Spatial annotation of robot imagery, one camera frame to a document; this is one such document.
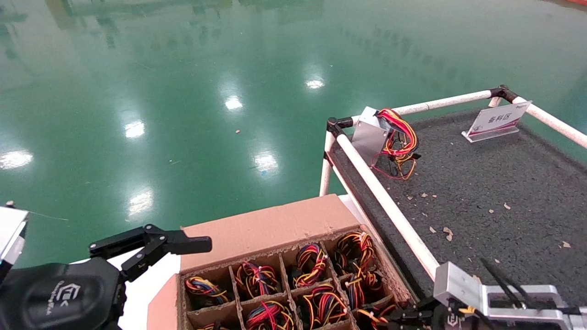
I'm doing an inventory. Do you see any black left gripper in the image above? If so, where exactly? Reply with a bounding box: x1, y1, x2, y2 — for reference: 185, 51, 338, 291
0, 224, 213, 330

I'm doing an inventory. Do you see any brown cardboard divider box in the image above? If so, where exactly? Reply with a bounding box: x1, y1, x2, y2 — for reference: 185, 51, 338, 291
147, 194, 415, 330

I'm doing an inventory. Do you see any thin black cable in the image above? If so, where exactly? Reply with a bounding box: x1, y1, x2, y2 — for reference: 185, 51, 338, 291
479, 258, 539, 312

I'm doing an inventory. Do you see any white pipe frame cart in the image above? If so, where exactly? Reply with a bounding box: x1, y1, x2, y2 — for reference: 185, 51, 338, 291
320, 85, 587, 280

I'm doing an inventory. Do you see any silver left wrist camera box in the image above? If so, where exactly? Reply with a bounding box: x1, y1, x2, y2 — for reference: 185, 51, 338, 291
0, 205, 29, 278

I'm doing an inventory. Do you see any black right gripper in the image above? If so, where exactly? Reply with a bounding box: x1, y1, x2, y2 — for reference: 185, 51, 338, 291
389, 300, 489, 330

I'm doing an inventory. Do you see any clear acrylic sign holder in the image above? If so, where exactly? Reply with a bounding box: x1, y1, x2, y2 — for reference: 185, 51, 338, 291
461, 100, 533, 143

